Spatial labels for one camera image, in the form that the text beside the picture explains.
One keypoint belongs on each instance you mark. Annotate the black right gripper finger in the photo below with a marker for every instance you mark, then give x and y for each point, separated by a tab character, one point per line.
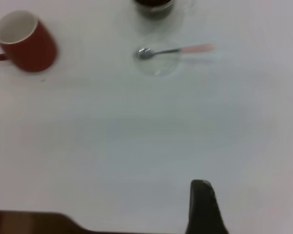
203	212

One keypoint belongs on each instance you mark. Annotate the red ceramic mug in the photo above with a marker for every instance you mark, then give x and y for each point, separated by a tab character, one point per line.
34	48

